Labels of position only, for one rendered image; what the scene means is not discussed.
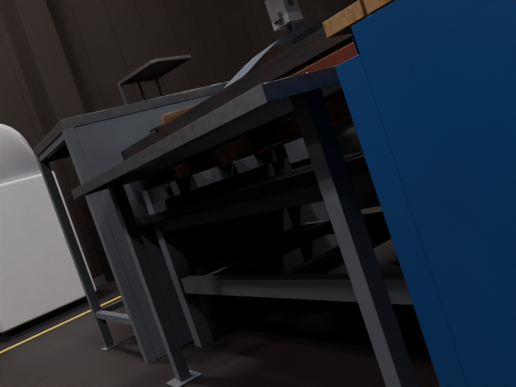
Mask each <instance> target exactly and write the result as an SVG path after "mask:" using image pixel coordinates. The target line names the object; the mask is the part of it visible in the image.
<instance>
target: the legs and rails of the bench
mask: <svg viewBox="0 0 516 387"><path fill-rule="evenodd" d="M65 143H66V142H65V139H64V136H63V134H62V133H61V134H60V135H59V136H58V137H57V138H56V139H55V140H54V141H53V142H52V143H51V144H49V145H48V146H47V147H46V148H45V149H44V150H43V151H42V152H41V153H40V154H39V155H38V156H37V157H36V160H37V162H38V166H39V168H40V171H41V174H42V176H43V179H44V182H45V185H46V187H47V190H48V193H49V196H50V198H51V202H52V204H53V207H54V209H55V212H56V215H57V217H58V221H59V223H60V225H61V229H62V232H63V234H64V238H65V240H66V242H67V245H68V249H69V250H70V253H71V257H72V259H73V261H74V265H75V267H76V270H77V272H78V275H79V278H80V281H81V284H82V286H83V289H84V293H85V295H86V297H87V300H88V303H89V306H90V308H91V311H92V314H93V317H94V320H95V322H96V325H97V328H98V331H99V333H100V336H101V339H102V342H103V344H104V348H102V349H101V350H104V351H105V352H106V351H108V350H109V349H112V348H114V347H115V346H118V344H117V343H115V342H114V341H113V339H112V337H111V333H110V330H109V328H108V325H107V322H106V320H109V321H112V322H116V323H123V324H127V325H131V322H130V320H129V318H128V315H127V314H123V313H115V312H112V311H114V310H116V309H119V308H121V307H122V306H124V303H123V300H119V301H117V302H116V303H112V304H111V305H109V306H105V307H104V308H101V305H100V303H99V301H98V297H97V295H96V292H95V290H94V286H93V284H92V282H91V278H90V276H89V273H88V269H87V267H86V265H85V262H84V259H83V256H82V254H81V251H80V248H79V245H78V242H77V240H76V237H75V234H74V231H73V229H72V226H71V223H70V220H69V218H68V215H67V212H66V209H65V206H64V204H63V201H62V198H61V195H60V193H59V190H58V187H57V184H56V182H55V179H54V176H53V173H52V171H51V168H50V165H49V162H52V161H56V160H60V159H64V158H67V157H70V156H71V155H70V153H69V151H68V149H64V150H59V151H57V150H58V149H59V148H60V147H62V146H63V145H64V144H65Z"/></svg>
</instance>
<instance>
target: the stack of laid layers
mask: <svg viewBox="0 0 516 387"><path fill-rule="evenodd" d="M352 35H353V33H351V34H347V35H340V36H336V37H331V38H327V37H326V33H325V30H324V28H322V29H320V30H318V31H317V32H315V33H314V34H312V35H310V36H309V37H308V38H305V39H304V40H302V41H301V42H299V43H298V44H296V45H294V46H292V47H291V48H289V49H288V50H286V51H284V52H283V53H282V54H280V55H278V56H276V57H275V58H273V59H272V60H270V61H268V62H267V63H265V64H263V65H262V66H260V67H258V68H257V69H255V70H254V71H252V72H250V73H249V74H247V75H245V76H244V77H242V78H241V79H239V80H238V81H235V82H234V83H232V84H231V85H229V86H228V87H226V88H224V89H223V90H221V91H219V92H218V93H216V94H215V95H213V96H211V97H210V98H208V99H206V100H205V101H203V102H201V103H200V104H198V105H197V106H195V107H193V108H191V109H190V110H189V111H187V112H185V113H184V114H182V115H181V116H179V117H177V118H175V119H174V120H172V121H175V120H177V119H180V118H182V117H186V116H188V115H191V114H195V113H197V112H199V111H203V110H206V109H208V108H211V107H214V106H217V105H219V104H222V103H225V102H228V101H232V100H233V99H234V98H237V97H239V96H240V95H242V94H244V93H246V92H247V91H249V90H251V89H252V88H254V87H256V86H257V85H259V84H262V83H266V82H269V81H275V80H278V79H281V78H283V77H284V76H286V75H288V74H290V73H292V72H293V71H295V70H297V69H299V68H301V67H302V66H304V65H307V64H308V63H310V62H311V61H314V60H316V59H317V58H319V57H321V56H323V55H324V54H326V53H328V52H330V51H331V50H333V49H335V48H338V47H339V46H340V45H343V44H345V43H346V42H348V41H350V40H352ZM164 138H165V137H163V136H160V135H159V134H157V133H151V134H149V135H148V136H146V137H145V138H143V139H141V140H140V141H138V142H137V143H135V144H133V145H131V146H130V147H129V148H127V149H125V150H123V151H122V152H121V154H122V157H123V159H124V161H125V160H126V159H128V158H130V157H132V156H134V155H135V154H137V153H139V152H141V151H143V150H144V149H146V148H148V147H149V146H151V145H153V144H155V143H157V142H158V141H161V140H162V139H164Z"/></svg>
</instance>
